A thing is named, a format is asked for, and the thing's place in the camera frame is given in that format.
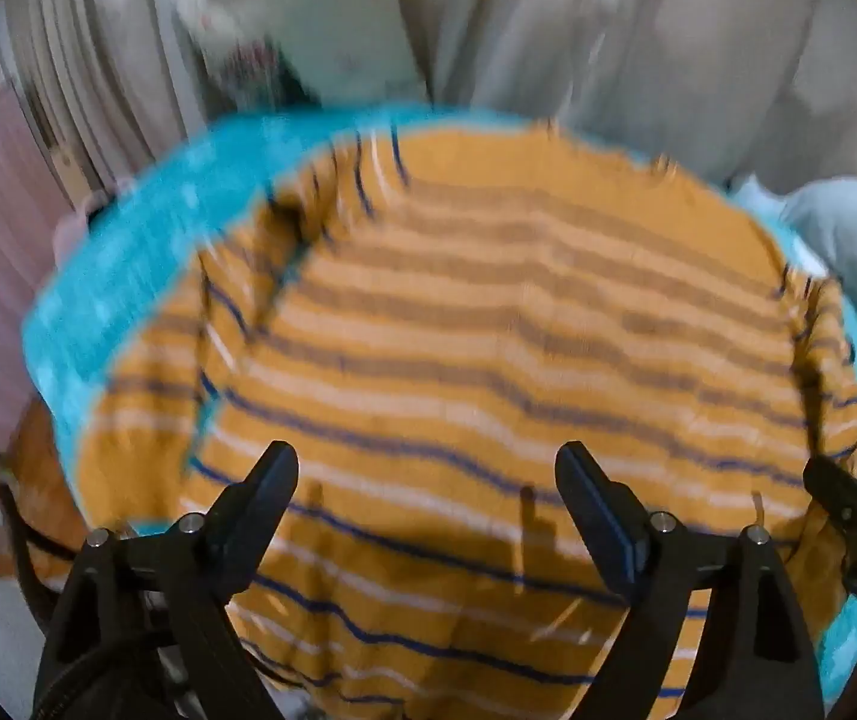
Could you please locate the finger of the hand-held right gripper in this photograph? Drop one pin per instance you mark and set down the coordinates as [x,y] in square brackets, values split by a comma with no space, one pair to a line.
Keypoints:
[845,495]

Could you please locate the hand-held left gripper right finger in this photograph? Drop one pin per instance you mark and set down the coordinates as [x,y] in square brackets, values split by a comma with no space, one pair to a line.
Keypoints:
[592,510]

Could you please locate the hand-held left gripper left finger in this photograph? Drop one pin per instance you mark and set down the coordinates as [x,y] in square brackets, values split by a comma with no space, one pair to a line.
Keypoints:
[272,487]

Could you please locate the yellow striped knit sweater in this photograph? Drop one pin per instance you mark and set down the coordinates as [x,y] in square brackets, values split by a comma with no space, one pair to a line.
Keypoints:
[473,315]

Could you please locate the orange striped cloth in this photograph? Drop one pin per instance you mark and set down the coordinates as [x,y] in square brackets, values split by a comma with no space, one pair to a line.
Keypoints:
[42,465]

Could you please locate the white plush toy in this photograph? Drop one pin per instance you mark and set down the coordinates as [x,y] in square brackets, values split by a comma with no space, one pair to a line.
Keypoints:
[848,240]

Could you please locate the teal printed plush blanket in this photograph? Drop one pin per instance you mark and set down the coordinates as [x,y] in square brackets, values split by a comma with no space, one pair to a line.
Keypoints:
[158,210]

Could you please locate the cream floral pillow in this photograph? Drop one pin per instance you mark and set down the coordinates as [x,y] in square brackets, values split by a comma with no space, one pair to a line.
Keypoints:
[308,30]

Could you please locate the beige curtain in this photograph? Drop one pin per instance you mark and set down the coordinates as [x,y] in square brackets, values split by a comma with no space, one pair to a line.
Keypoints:
[106,52]

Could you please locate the cream draped cloth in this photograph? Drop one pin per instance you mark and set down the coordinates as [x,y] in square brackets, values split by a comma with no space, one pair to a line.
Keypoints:
[623,30]

